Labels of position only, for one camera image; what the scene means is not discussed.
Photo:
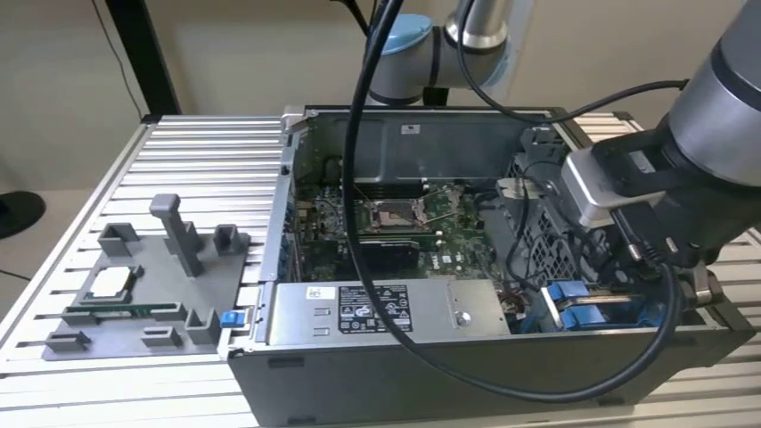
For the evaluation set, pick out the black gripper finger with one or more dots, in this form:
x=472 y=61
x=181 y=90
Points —
x=701 y=287

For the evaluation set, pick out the hard disk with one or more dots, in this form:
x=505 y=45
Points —
x=565 y=292

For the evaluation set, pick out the blue disk carrier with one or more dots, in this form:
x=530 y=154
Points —
x=594 y=319

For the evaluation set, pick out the metal disk bay cage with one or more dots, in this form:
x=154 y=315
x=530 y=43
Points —
x=556 y=256

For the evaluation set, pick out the black RAM slot row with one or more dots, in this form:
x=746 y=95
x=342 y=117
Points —
x=389 y=187
x=392 y=232

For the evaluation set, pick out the silver power supply unit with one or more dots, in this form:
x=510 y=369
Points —
x=476 y=298

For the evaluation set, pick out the green motherboard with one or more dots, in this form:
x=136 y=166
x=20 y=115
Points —
x=464 y=249

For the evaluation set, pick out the open black PC case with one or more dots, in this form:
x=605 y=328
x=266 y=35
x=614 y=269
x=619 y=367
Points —
x=416 y=383

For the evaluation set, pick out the CPU socket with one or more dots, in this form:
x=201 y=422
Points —
x=393 y=216

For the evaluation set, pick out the black graphics card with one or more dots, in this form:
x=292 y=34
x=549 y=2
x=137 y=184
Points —
x=389 y=256

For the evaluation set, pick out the thin metal locking lever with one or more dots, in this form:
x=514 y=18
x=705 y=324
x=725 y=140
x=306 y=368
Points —
x=362 y=192

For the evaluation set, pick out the blue case latch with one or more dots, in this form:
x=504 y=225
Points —
x=232 y=319

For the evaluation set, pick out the gray parts rack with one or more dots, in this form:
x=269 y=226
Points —
x=160 y=276

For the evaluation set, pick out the green RAM stick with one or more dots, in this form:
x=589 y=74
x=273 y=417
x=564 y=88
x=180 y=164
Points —
x=142 y=310

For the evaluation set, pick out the silver CPU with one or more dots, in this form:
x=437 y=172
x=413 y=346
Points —
x=112 y=282

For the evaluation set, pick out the black round base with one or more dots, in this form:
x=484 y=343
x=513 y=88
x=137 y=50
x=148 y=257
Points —
x=20 y=214

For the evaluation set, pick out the blue plastic bay bracket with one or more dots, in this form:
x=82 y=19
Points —
x=653 y=316

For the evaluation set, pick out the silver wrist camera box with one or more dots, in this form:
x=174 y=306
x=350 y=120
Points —
x=585 y=187

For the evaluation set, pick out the black upright post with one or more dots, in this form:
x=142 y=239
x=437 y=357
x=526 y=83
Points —
x=148 y=53

